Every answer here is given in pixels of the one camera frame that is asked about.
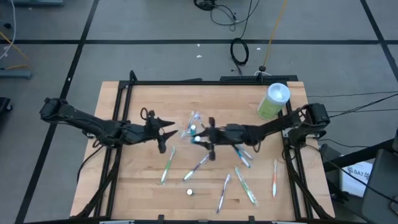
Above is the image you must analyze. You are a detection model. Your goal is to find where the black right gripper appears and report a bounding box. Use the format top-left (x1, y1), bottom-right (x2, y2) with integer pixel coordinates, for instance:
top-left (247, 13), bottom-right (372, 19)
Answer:
top-left (192, 117), bottom-right (249, 162)

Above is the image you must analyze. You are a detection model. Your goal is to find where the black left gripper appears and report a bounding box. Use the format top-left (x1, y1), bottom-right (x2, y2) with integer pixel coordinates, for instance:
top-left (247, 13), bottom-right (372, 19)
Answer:
top-left (142, 110), bottom-right (179, 154)

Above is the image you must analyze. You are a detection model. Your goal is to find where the clear acrylic toothbrush holder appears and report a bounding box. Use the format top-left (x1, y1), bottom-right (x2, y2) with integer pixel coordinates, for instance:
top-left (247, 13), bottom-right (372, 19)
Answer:
top-left (180, 110), bottom-right (206, 139)

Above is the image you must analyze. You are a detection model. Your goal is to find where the blue white toothbrush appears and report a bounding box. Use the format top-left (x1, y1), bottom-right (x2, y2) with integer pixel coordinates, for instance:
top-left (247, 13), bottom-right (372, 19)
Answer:
top-left (194, 111), bottom-right (206, 128)
top-left (239, 144), bottom-right (254, 160)

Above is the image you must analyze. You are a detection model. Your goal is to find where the purple toothbrush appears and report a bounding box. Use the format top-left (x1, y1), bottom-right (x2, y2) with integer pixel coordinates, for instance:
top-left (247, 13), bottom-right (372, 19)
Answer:
top-left (182, 154), bottom-right (211, 182)
top-left (216, 173), bottom-right (232, 215)

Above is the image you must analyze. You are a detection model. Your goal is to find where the green white toothbrush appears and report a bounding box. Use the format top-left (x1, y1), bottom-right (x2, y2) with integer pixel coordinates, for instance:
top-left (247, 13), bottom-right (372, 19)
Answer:
top-left (160, 146), bottom-right (177, 185)

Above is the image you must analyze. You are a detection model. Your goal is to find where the teal toothbrush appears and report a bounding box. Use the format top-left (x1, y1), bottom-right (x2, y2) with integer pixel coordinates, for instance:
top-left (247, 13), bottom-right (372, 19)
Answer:
top-left (233, 145), bottom-right (251, 169)

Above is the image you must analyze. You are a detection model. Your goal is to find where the long green toothbrush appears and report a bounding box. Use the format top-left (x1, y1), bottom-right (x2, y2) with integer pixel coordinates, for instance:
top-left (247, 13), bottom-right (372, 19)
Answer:
top-left (233, 166), bottom-right (259, 207)

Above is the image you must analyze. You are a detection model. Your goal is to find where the green wipes canister white lid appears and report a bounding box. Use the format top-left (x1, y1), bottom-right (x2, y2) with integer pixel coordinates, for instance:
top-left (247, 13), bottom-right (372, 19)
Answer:
top-left (256, 82), bottom-right (292, 121)

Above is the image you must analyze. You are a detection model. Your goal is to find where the orange white toothbrush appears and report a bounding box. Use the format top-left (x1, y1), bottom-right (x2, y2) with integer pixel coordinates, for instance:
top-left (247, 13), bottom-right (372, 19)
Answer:
top-left (271, 159), bottom-right (279, 198)

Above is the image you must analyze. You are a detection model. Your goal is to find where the black diagonal beam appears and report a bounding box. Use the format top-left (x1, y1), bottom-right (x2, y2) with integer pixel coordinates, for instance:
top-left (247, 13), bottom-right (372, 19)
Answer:
top-left (322, 138), bottom-right (398, 172)

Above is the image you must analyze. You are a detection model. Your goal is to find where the white printed paper sheet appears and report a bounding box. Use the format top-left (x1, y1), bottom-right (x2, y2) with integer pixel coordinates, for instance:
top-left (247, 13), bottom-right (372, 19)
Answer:
top-left (340, 161), bottom-right (374, 198)

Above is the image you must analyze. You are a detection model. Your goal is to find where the gray desk foot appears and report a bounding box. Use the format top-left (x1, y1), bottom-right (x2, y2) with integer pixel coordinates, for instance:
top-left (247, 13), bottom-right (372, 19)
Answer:
top-left (0, 68), bottom-right (33, 80)
top-left (11, 0), bottom-right (65, 7)

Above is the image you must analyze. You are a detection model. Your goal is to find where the black floor object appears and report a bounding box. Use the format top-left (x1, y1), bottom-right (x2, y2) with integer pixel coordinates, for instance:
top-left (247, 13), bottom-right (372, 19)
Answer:
top-left (0, 96), bottom-right (13, 114)

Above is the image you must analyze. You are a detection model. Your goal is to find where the dark gray panel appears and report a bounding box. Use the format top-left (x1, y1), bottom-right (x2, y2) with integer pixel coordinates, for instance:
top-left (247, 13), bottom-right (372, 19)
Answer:
top-left (360, 148), bottom-right (398, 224)

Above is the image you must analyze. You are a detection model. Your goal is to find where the black aluminium table frame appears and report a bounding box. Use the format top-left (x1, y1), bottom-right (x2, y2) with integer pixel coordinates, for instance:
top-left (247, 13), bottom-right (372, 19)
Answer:
top-left (70, 70), bottom-right (336, 224)

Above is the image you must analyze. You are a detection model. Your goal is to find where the coiled black cable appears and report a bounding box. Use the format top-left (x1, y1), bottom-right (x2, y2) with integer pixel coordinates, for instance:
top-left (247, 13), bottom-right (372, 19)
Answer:
top-left (229, 37), bottom-right (251, 76)

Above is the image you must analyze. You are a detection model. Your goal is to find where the long yellow cable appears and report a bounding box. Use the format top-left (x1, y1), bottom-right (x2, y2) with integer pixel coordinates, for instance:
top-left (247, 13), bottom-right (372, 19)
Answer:
top-left (262, 0), bottom-right (289, 68)

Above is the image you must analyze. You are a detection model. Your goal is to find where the tangled black floor cable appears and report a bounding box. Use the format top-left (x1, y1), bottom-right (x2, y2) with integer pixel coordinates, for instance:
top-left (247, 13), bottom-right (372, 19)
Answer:
top-left (192, 0), bottom-right (261, 32)

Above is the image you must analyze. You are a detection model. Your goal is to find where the thin black cable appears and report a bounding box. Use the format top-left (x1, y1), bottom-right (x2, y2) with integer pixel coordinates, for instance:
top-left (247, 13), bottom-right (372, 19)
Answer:
top-left (328, 92), bottom-right (398, 119)
top-left (307, 91), bottom-right (398, 98)

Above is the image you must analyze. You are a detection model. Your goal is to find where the thin yellow floor cable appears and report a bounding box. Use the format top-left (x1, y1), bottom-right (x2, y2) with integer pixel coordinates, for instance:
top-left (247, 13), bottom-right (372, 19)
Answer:
top-left (0, 30), bottom-right (30, 71)

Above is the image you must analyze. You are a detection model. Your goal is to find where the thin white cable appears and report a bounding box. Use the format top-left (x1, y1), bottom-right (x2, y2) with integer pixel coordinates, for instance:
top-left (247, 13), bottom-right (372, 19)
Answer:
top-left (0, 0), bottom-right (17, 62)

